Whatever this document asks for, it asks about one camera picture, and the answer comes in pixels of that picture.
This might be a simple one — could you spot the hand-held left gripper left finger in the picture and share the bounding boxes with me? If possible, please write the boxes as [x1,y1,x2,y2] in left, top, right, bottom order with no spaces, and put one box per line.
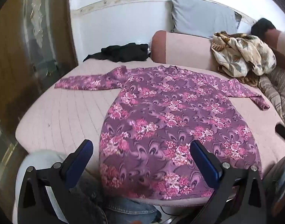
[18,139,107,224]

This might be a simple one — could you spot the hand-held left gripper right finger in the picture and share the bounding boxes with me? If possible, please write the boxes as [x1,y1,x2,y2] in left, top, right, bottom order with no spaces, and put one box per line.
[190,140,267,224]

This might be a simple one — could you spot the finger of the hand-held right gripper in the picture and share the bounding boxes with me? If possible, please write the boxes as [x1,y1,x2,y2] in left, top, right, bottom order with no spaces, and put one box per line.
[275,124,285,145]

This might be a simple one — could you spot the purple floral long-sleeved dress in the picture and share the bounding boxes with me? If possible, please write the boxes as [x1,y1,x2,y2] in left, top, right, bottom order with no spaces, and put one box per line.
[54,65,271,200]

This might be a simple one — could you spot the grey cloth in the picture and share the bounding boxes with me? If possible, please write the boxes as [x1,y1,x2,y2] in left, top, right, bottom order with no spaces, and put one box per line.
[261,153,285,217]

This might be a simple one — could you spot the brown patterned quilt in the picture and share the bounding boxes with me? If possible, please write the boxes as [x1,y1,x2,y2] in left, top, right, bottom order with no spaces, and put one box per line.
[257,66,285,124]

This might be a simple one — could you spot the pink quilted bed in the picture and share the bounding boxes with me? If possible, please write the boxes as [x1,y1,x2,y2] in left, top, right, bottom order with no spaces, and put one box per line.
[15,58,285,206]

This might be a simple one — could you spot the person's blue jeans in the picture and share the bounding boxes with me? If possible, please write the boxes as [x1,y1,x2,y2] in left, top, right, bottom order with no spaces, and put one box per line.
[106,197,162,224]

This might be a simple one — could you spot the beige floral blanket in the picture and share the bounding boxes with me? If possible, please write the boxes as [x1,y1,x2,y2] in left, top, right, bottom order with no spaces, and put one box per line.
[211,31,277,84]

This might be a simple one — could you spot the dark cloth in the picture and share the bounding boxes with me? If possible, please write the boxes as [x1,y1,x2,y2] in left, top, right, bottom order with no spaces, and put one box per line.
[251,18,277,38]

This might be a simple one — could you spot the pink bolster cushion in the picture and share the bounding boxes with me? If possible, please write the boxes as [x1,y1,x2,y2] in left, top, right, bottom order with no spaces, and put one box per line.
[150,30,227,74]

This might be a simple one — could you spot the black garment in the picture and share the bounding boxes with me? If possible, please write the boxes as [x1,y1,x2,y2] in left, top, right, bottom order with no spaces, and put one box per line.
[83,42,149,63]

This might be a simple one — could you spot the wooden door with glass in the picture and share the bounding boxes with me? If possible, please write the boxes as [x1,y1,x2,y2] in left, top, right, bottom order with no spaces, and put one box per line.
[0,0,79,192]

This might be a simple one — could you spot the grey pillow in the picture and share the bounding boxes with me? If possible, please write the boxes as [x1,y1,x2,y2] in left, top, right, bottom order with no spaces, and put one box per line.
[169,0,241,39]

